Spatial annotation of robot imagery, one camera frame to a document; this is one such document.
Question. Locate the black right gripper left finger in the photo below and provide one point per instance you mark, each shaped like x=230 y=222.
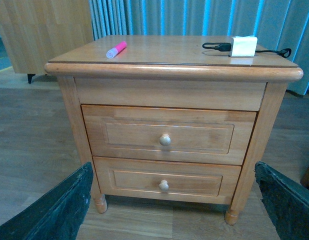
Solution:
x=58 y=214

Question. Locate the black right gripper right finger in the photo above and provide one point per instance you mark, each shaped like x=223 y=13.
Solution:
x=286 y=202

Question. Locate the wooden drawer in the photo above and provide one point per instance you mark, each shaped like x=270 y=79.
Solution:
x=172 y=181
x=169 y=134

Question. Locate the pink marker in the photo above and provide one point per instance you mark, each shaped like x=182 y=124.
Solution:
x=113 y=52

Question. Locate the wooden nightstand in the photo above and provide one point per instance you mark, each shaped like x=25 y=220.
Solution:
x=174 y=72

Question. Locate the white box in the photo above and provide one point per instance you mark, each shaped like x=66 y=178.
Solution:
x=243 y=46

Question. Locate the grey-blue curtain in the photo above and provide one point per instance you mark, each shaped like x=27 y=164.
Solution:
x=277 y=24

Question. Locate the light wooden cabinet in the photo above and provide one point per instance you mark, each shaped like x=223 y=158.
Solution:
x=36 y=31

